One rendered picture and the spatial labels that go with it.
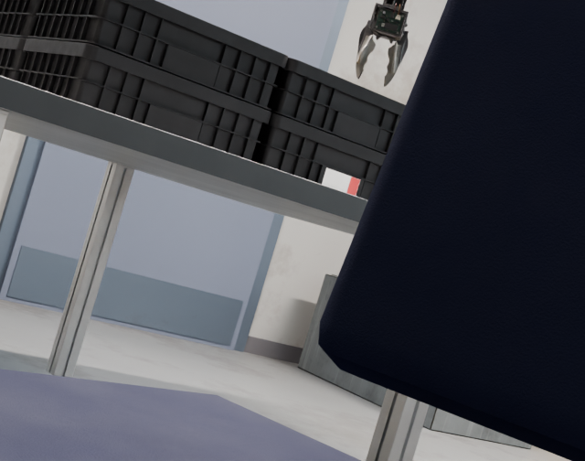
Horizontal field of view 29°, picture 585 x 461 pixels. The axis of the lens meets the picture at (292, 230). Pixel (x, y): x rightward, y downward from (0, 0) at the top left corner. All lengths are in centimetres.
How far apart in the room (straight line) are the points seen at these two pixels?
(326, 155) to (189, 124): 32
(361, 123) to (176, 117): 42
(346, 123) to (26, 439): 181
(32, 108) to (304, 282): 417
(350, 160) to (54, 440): 182
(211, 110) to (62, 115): 55
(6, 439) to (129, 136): 118
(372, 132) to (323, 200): 50
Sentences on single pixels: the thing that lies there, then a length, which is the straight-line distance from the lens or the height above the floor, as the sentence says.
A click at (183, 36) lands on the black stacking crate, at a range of 208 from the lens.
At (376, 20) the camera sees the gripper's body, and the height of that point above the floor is 108.
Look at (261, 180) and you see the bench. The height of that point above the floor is 68.
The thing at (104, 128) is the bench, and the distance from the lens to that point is 164.
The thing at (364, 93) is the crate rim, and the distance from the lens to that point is 230.
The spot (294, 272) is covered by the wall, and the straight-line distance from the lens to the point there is 564.
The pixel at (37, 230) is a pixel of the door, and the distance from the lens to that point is 494.
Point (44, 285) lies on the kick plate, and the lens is 499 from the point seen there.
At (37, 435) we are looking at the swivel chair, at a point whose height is 49.
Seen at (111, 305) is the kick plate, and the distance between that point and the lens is 514.
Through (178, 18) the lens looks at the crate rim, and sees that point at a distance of 206.
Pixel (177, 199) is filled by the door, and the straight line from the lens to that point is 519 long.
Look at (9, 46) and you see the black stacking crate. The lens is 231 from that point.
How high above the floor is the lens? 61
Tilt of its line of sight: level
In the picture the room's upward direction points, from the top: 17 degrees clockwise
